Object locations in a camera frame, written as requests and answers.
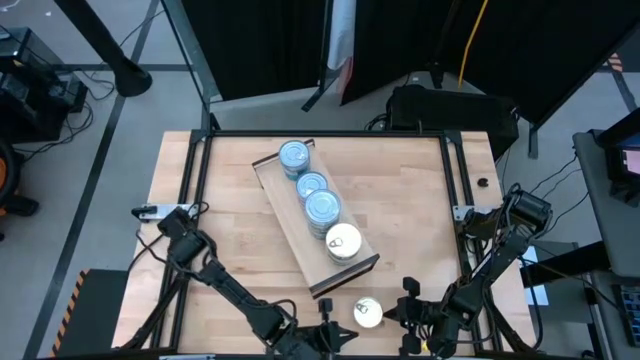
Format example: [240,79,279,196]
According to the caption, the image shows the monitor with pink screen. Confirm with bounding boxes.
[597,107,640,194]

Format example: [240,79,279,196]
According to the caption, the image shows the black equipment cart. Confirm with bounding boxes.
[0,27,90,145]

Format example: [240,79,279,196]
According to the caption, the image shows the narrow black curtain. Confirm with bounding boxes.
[180,0,334,102]

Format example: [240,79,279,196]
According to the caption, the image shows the yellow cable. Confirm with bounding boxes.
[456,0,490,92]

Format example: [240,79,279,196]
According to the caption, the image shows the grey desk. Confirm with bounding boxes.
[572,128,640,279]

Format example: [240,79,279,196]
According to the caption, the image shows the white paper sheet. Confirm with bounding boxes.
[513,244,550,307]

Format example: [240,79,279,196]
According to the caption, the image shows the orange black device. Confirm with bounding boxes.
[0,139,40,219]

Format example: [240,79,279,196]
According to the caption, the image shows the white fabric strip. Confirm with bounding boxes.
[325,0,357,96]

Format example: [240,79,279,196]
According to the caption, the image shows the black equipment case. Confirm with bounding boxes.
[385,84,520,161]

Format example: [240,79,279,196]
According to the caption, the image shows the black pole round base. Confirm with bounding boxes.
[53,0,154,99]

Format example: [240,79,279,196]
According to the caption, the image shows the wide black curtain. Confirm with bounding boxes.
[340,0,640,126]

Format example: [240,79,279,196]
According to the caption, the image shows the white metal bracket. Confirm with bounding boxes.
[130,203,195,222]
[452,204,482,222]

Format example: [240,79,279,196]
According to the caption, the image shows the black metal beam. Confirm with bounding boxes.
[519,240,612,289]

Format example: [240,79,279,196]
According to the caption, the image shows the red label seafood can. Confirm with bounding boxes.
[295,170,330,202]

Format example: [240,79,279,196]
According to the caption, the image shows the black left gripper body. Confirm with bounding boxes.
[277,324,346,360]

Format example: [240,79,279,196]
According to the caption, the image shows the grey metal beam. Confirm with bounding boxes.
[160,0,222,132]

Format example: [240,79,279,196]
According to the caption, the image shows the black table frame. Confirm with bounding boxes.
[112,128,539,360]

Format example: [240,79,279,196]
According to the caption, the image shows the black keyboard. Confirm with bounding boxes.
[612,283,640,349]

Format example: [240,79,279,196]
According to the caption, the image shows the black mat hazard stripes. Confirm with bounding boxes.
[49,268,130,357]

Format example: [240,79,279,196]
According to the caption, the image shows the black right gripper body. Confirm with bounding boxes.
[399,294,454,354]

